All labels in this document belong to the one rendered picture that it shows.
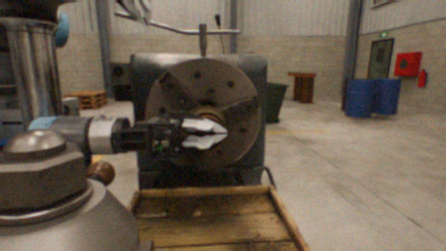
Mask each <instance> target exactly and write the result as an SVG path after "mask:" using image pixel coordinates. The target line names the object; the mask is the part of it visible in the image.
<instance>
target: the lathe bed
mask: <svg viewBox="0 0 446 251"><path fill-rule="evenodd" d="M238 168H239V175H238V174H231V173H230V172H229V170H227V168H225V170H224V172H223V173H222V175H219V182H218V183H216V184H192V177H191V168H178V174H177V177H170V176H169V175H168V173H167V172H166V169H165V170H164V171H163V173H162V174H161V175H158V176H157V178H156V180H155V181H154V184H153V185H152V189H168V188H187V187H196V188H202V187H216V186H240V185H242V186H250V185H261V182H260V181H259V178H258V177H257V175H256V172H255V171H254V168H252V166H243V167H238Z"/></svg>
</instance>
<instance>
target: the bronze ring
mask: <svg viewBox="0 0 446 251"><path fill-rule="evenodd" d="M192 113H194V114H196V115H198V116H201V117H202V118H206V119H207V120H211V121H212V122H214V123H217V124H218V125H221V126H222V127H225V122H224V117H223V116H222V113H220V111H218V110H217V109H215V108H213V107H199V108H197V109H194V110H193V111H192ZM187 133H188V134H190V133H196V134H197V135H205V134H206V133H210V134H212V133H216V132H215V131H204V130H201V129H200V130H198V131H188V132H187ZM222 140H223V139H222ZM222 140H220V141H218V142H215V143H214V144H211V145H210V147H208V148H206V149H213V148H215V147H217V146H218V145H219V144H220V143H221V142H222Z"/></svg>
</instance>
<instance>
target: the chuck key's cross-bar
mask: <svg viewBox="0 0 446 251"><path fill-rule="evenodd" d="M114 14H115V15H116V16H118V17H120V18H126V19H128V20H131V21H135V20H134V18H132V16H130V15H128V14H125V13H120V12H117V11H114ZM150 26H155V27H158V28H160V29H166V30H168V31H173V32H176V33H178V34H184V35H199V31H198V30H191V31H187V30H184V29H178V28H175V27H173V26H168V25H165V24H160V23H157V22H155V21H151V23H150ZM206 34H207V35H232V34H240V30H207V31H206Z"/></svg>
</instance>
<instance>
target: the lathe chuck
mask: <svg viewBox="0 0 446 251"><path fill-rule="evenodd" d="M167 72H169V74H171V76H173V78H175V79H176V80H177V81H178V82H179V83H180V84H181V85H182V86H183V87H184V88H185V89H186V90H187V91H188V92H189V93H190V94H191V95H192V96H193V97H194V98H195V99H196V100H197V101H202V100H206V101H210V102H213V103H214V104H216V105H217V107H218V106H221V105H224V104H229V103H231V102H236V101H239V100H244V99H247V98H249V97H254V96H256V95H258V93H257V92H256V89H255V88H254V85H253V84H252V82H251V81H250V80H249V78H248V77H247V76H246V75H245V74H244V73H243V72H242V71H241V70H240V69H238V68H237V67H235V66H234V65H231V64H230V63H229V62H226V61H224V60H220V59H217V58H208V57H199V58H189V59H187V60H182V61H181V62H178V63H176V64H175V65H173V66H171V67H169V68H168V69H166V72H164V74H162V76H161V77H160V78H159V79H158V81H159V80H160V79H161V78H162V77H163V76H164V75H165V74H166V73H167ZM158 81H155V83H154V85H152V88H151V90H150V92H149V95H148V99H147V102H146V105H145V119H146V120H150V119H151V118H157V117H158V116H159V115H163V116H169V112H178V111H180V108H179V107H178V106H177V105H176V104H175V103H174V102H173V101H172V98H171V97H170V96H169V95H167V94H166V92H165V91H164V90H162V89H161V88H160V86H161V84H160V83H159V82H158ZM260 125H261V109H257V112H256V113H255V114H252V115H249V116H244V117H242V119H241V120H236V121H233V122H231V124H230V125H225V127H224V128H225V129H226V131H227V135H226V136H225V137H224V138H223V140H222V142H221V143H220V144H219V145H218V146H217V147H215V148H213V149H205V151H204V156H202V158H201V164H200V166H199V170H215V169H217V168H220V167H224V166H226V165H229V164H231V163H233V162H234V161H236V160H238V158H240V157H241V156H242V155H243V154H245V152H246V151H247V150H248V149H249V148H250V147H251V146H252V144H253V142H254V140H255V139H256V136H257V134H258V133H259V128H260ZM180 135H181V137H183V140H185V139H186V138H187V136H188V133H187V130H186V128H185V126H183V127H182V128H181V129H180ZM186 158H187V154H179V155H178V158H177V159H176V160H172V161H173V163H176V164H178V165H180V166H183V167H184V166H185V161H186Z"/></svg>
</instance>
